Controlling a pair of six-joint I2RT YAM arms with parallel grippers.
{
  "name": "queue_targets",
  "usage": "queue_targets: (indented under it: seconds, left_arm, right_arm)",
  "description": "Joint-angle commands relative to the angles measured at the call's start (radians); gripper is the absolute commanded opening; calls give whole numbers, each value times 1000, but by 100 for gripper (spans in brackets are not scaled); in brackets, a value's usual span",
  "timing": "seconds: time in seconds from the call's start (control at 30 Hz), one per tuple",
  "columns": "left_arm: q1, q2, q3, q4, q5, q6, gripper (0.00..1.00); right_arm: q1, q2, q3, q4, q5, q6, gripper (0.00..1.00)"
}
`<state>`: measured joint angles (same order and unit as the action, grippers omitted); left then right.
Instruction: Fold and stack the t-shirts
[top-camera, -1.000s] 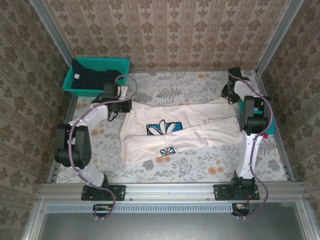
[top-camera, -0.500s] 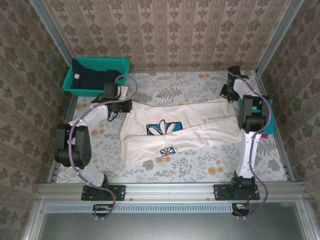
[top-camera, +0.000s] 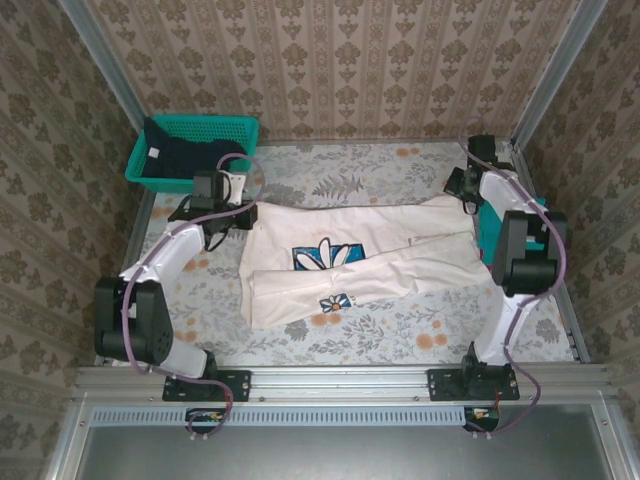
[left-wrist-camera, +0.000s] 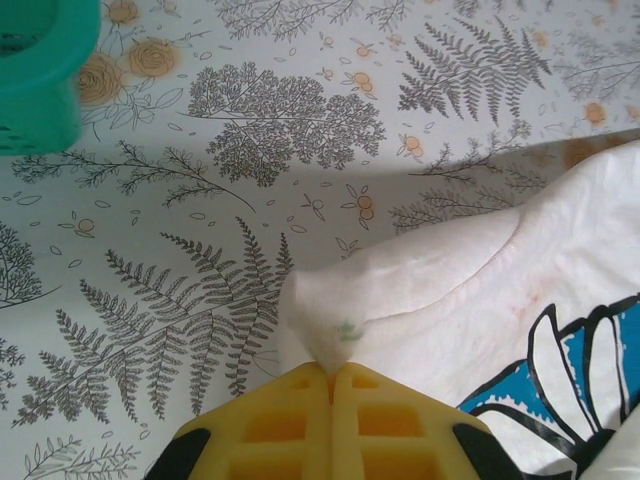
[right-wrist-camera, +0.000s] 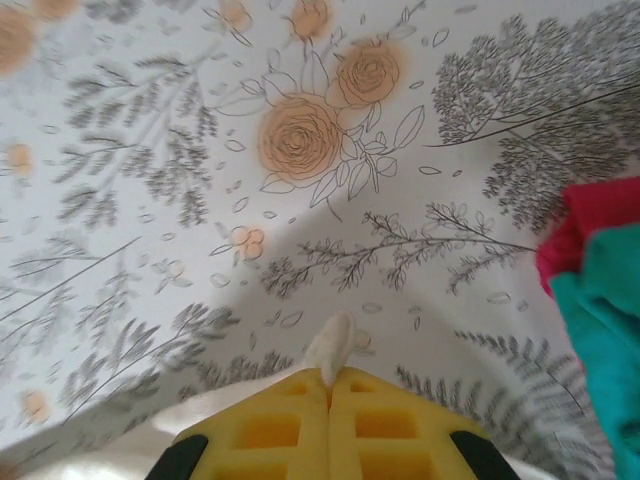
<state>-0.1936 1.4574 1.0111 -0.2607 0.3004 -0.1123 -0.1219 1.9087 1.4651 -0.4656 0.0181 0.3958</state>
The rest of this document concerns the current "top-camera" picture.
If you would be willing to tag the floral patterned table cover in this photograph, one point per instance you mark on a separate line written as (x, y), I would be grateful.
(350, 345)

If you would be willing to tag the aluminium table side rail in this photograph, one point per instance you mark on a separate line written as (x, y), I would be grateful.
(132, 235)
(572, 325)

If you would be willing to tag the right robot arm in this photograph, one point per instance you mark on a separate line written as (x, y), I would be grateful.
(525, 260)

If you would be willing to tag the teal plastic basket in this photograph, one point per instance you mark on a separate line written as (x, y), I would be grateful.
(200, 131)

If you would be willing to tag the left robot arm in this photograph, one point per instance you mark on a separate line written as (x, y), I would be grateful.
(145, 325)

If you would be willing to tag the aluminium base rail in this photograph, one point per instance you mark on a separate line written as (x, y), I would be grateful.
(340, 382)

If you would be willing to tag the folded teal t-shirt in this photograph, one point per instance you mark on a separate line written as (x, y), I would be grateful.
(487, 230)

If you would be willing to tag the aluminium frame post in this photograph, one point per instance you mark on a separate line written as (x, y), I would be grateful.
(555, 75)
(120, 85)

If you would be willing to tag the navy blue t-shirt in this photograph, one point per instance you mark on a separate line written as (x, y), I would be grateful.
(190, 160)

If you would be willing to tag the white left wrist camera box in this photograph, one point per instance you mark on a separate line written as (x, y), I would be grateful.
(235, 187)

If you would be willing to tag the folded red t-shirt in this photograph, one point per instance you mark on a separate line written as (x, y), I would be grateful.
(484, 256)

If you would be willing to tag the grey metal panel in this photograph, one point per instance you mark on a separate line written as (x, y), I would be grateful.
(325, 455)

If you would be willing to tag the white daisy print t-shirt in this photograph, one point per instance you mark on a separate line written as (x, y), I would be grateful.
(400, 225)

